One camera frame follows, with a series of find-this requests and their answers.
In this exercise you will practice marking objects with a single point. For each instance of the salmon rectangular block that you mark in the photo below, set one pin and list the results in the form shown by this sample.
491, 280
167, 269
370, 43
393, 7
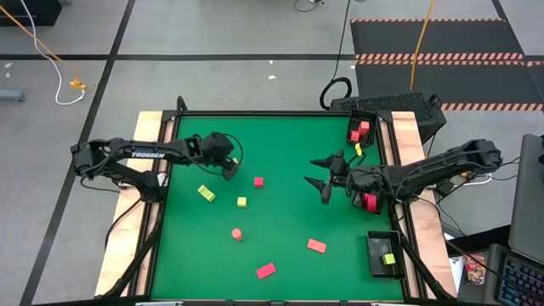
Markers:
316, 245
364, 126

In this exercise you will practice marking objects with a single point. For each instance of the black perforated computer tower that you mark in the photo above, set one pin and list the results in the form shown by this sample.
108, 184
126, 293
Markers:
395, 104

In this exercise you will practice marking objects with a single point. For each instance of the grey floor bracket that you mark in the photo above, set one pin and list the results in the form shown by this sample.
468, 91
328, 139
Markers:
12, 94

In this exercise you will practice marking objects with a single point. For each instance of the black striped-edge floor mat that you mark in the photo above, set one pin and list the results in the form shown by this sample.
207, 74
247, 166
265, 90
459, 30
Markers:
382, 38
382, 81

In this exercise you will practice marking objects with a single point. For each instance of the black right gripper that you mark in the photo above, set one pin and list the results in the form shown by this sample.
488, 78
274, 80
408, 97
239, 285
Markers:
339, 176

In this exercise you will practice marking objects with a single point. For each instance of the red snack packet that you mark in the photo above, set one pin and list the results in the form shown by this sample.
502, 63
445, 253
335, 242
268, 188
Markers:
476, 268

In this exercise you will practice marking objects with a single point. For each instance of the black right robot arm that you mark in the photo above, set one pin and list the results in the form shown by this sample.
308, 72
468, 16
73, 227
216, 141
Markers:
446, 166

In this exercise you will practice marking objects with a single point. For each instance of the wooden table side board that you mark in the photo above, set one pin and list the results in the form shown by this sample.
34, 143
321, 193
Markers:
408, 132
142, 127

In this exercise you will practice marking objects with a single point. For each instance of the small red cube block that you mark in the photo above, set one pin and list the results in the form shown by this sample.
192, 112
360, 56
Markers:
258, 182

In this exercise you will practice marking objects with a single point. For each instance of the yellow-green rectangular block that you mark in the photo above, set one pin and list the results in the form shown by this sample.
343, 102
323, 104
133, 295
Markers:
206, 193

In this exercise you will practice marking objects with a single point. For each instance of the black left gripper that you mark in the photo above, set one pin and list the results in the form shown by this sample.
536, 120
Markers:
217, 146

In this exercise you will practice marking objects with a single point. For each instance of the dark floor cabinet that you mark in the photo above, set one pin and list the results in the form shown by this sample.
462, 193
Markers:
30, 10

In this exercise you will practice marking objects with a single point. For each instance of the grey laptop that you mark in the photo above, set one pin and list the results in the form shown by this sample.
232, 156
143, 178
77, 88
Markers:
529, 191

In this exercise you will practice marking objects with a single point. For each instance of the black slotted plastic basket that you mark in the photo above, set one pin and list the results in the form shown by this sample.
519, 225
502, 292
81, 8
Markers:
378, 244
372, 117

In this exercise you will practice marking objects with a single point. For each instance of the green felt table mat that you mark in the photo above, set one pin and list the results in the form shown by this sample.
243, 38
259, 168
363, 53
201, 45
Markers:
280, 140

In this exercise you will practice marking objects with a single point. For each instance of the black metal table frame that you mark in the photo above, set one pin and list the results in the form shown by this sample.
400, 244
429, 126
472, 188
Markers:
272, 113

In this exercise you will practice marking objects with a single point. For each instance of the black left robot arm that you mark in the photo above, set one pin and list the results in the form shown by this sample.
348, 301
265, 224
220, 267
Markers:
149, 154

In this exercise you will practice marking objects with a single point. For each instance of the black backlit keyboard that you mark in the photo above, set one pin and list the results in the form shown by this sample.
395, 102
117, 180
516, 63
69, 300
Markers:
523, 285

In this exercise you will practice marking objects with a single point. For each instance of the salmon cylinder block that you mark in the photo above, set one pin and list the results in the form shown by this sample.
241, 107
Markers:
237, 234

